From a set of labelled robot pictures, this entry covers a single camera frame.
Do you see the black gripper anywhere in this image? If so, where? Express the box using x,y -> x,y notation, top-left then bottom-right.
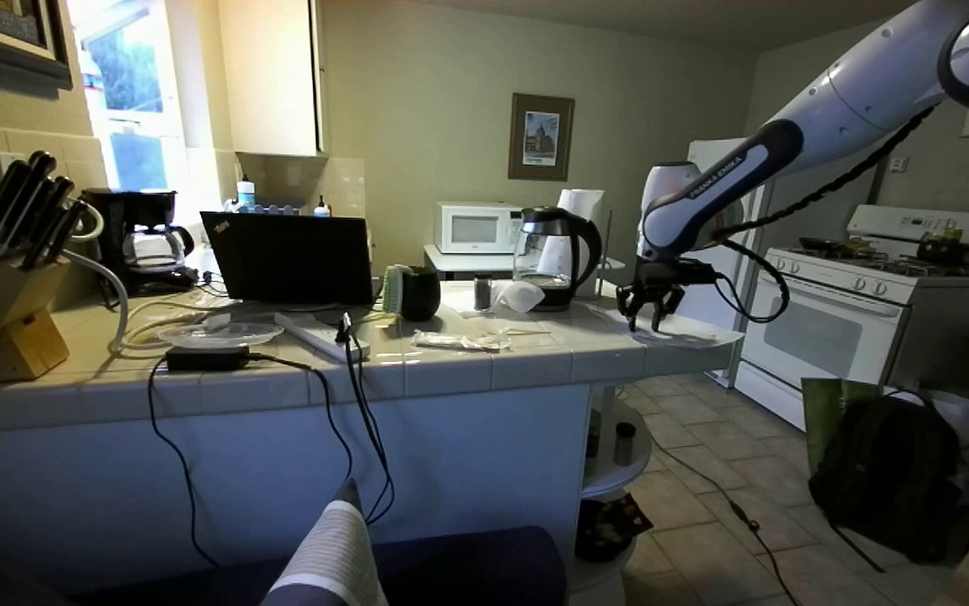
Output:
614,250 -> 725,337

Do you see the crumpled white tissue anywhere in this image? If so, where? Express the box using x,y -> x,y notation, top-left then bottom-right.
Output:
489,275 -> 552,321

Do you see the flat white tissue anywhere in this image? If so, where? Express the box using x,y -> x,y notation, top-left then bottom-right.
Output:
411,324 -> 511,356

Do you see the white tiled counter with shelves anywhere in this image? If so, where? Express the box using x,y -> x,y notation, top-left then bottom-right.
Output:
0,275 -> 747,600

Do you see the glass electric kettle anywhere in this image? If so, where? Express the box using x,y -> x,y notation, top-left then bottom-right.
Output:
509,205 -> 604,314

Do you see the small yellowish jar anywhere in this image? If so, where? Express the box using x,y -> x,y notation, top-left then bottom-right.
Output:
611,416 -> 644,469

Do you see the white microwave oven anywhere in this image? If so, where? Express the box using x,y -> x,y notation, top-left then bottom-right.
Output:
436,198 -> 528,258

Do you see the white kitchen stove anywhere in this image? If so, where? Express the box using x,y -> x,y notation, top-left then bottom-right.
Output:
730,201 -> 969,434

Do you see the green bag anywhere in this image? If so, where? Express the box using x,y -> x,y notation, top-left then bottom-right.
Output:
798,375 -> 881,477

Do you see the black bowl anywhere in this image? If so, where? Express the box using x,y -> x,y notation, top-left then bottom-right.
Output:
571,488 -> 657,567

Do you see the black mug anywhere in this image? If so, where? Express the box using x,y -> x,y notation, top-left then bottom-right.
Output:
397,258 -> 445,328

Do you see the black backpack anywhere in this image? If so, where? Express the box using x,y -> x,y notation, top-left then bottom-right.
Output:
805,389 -> 969,567

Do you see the black laptop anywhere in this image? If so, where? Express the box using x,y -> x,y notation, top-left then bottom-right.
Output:
197,208 -> 379,365

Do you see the blue plastic bottle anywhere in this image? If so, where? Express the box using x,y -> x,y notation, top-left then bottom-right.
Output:
232,176 -> 262,214

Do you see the clear glass plate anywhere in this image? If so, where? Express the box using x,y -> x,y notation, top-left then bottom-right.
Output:
155,310 -> 288,351

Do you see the black power adapter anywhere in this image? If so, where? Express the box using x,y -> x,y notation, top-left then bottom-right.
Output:
161,342 -> 257,377

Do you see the white upper cabinet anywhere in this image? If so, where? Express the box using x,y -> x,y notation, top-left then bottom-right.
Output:
213,0 -> 325,163

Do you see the black coffee maker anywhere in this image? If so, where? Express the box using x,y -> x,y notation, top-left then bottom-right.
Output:
77,186 -> 202,300

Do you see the bright kitchen window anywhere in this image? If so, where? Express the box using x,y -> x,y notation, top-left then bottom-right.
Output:
65,0 -> 196,195

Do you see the small framed wall picture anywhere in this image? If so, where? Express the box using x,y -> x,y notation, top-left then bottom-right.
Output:
506,92 -> 579,186

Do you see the black floor cable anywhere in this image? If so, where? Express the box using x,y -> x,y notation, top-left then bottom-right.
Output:
644,430 -> 805,606

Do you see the black power cable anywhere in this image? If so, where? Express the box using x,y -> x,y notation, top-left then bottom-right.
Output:
143,351 -> 232,572
247,310 -> 401,533

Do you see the white cable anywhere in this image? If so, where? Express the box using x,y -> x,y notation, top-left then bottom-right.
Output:
56,198 -> 243,365

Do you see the black handled knife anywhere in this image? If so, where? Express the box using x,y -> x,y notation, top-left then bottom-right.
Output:
0,159 -> 36,246
0,148 -> 62,251
30,198 -> 95,272
5,176 -> 77,268

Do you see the dark framed wall picture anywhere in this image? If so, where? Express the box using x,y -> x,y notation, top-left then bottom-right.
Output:
0,0 -> 74,92

